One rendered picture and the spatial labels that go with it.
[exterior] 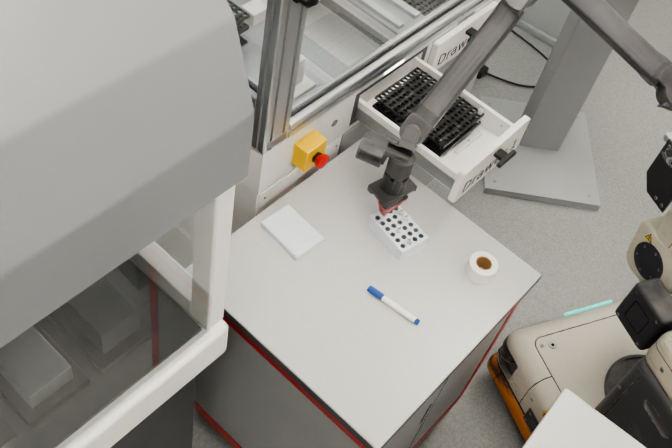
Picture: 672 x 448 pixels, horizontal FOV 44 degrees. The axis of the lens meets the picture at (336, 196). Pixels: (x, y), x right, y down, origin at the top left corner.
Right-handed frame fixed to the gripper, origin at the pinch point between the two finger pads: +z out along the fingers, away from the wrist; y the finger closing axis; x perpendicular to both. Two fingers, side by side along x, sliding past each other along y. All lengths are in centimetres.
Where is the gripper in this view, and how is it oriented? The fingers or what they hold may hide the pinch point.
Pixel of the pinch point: (384, 210)
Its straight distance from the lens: 199.3
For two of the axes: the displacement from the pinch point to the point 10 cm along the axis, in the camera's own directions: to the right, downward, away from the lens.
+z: -1.6, 6.2, 7.6
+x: 6.0, 6.8, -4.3
